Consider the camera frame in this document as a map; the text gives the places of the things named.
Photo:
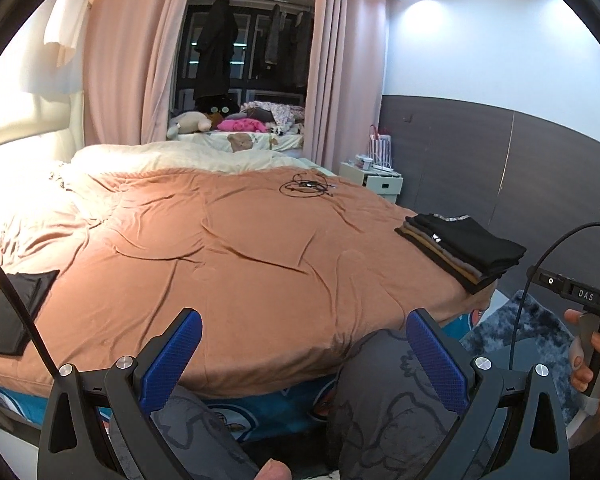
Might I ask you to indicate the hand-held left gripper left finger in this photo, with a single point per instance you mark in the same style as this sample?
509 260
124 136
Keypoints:
172 360

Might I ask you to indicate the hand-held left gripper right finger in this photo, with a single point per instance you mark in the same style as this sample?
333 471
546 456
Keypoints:
437 360

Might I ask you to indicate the black printed T-shirt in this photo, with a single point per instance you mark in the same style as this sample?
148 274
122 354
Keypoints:
475 247

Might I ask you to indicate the stack of folded clothes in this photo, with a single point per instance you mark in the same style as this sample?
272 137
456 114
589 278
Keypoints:
460 272

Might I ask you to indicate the person's left hand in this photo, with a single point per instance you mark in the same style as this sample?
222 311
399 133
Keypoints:
275 471

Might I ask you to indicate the grey shag rug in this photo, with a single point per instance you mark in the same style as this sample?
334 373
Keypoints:
540 330

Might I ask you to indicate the person's grey patterned pants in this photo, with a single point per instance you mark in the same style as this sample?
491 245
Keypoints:
390 410

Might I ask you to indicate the brown blanket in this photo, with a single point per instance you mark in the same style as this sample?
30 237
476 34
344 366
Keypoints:
230 260

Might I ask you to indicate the teal printed bed sheet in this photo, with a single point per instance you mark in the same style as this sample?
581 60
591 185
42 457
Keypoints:
280 410

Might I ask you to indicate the dark flat folded cloth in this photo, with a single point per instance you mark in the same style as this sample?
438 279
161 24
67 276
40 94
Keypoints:
10 310

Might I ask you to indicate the white nightstand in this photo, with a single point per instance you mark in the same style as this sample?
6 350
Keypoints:
375 185

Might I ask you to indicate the cream duvet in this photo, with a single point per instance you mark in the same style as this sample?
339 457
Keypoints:
180 157

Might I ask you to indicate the small clear container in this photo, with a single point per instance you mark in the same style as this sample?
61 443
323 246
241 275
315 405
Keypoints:
364 163

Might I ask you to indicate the striped gift bag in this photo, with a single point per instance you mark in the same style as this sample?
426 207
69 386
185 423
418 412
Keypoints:
381 150

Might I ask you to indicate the brown teddy bear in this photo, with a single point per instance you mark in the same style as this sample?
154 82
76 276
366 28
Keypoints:
240 142

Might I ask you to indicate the beige plush toy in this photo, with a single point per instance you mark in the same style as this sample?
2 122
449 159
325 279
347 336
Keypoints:
187 124

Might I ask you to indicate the pink cloth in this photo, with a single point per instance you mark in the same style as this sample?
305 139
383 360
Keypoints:
245 125

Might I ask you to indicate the black plush toy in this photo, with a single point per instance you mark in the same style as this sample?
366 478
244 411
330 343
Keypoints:
222 109

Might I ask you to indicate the floral cloth pile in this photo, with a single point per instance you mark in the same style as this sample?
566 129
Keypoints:
280 115

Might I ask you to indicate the white padded headboard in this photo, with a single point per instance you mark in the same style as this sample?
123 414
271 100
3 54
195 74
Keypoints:
30 130

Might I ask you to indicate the pink curtain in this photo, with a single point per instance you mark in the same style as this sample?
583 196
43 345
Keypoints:
345 70
125 60

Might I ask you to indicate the long dark hanging coat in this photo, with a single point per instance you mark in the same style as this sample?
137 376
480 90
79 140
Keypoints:
215 50

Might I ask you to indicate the dark hanging garment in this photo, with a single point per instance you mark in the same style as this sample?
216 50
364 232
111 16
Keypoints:
300 50
273 35

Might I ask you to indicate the white hanging garment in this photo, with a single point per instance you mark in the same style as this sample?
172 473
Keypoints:
65 20

